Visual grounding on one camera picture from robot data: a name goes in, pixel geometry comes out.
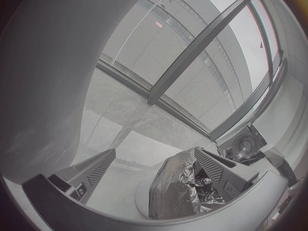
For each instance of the dark grey round chair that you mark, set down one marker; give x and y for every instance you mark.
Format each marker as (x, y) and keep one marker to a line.
(48, 80)

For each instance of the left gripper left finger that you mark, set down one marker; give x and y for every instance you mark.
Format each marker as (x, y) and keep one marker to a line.
(79, 179)

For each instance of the white trash bin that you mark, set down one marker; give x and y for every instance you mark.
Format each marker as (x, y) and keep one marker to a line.
(142, 196)

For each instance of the black plastic bag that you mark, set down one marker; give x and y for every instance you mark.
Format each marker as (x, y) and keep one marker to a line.
(173, 186)

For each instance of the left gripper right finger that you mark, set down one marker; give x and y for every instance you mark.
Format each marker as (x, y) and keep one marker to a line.
(231, 177)

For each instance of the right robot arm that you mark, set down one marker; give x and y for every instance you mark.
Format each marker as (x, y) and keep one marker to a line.
(272, 155)

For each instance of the window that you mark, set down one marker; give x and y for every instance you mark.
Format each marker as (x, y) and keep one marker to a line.
(180, 80)

